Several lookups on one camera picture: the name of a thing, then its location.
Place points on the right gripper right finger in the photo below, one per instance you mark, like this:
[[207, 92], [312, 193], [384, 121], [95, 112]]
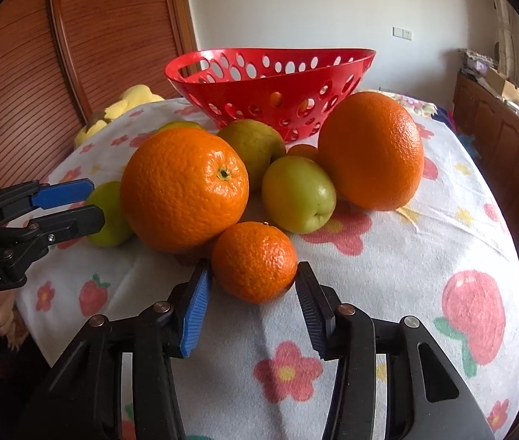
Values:
[[426, 397]]

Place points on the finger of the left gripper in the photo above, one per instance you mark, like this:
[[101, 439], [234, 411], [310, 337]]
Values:
[[45, 196], [33, 241]]

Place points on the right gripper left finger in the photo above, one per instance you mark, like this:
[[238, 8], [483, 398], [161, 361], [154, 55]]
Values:
[[84, 393]]

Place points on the large orange with stem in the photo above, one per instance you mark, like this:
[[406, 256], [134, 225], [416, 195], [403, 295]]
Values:
[[183, 187]]

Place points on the small mandarin orange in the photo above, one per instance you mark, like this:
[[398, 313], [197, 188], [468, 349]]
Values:
[[254, 262]]

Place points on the green apple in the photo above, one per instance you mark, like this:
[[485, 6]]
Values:
[[298, 195]]

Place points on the small green fruit left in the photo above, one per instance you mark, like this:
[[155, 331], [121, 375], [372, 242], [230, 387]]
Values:
[[116, 229]]

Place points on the floral white blanket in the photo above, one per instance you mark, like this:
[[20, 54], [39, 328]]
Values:
[[446, 258]]

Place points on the yellow plush toy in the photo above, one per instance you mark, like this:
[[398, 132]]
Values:
[[137, 95]]

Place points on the wooden headboard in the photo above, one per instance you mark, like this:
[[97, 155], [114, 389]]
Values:
[[62, 61]]

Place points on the yellow-green lemon fruit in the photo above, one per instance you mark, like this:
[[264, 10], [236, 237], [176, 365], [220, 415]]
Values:
[[179, 124]]

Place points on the yellow-green pear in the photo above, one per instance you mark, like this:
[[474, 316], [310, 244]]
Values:
[[257, 144]]

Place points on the wooden sideboard cabinet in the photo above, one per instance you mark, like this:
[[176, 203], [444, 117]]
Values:
[[494, 129]]

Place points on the small orange behind apple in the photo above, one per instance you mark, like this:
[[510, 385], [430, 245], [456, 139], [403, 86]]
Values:
[[304, 150]]

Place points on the red perforated plastic basket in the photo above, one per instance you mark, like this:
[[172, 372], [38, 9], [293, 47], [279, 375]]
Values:
[[290, 90]]

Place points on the cardboard box on cabinet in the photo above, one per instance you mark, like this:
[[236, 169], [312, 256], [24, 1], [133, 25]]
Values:
[[502, 86]]

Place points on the stack of papers on cabinet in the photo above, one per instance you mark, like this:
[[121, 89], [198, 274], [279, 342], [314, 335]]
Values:
[[475, 62]]

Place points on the white wall switch plate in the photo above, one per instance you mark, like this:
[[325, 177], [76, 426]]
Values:
[[402, 33]]

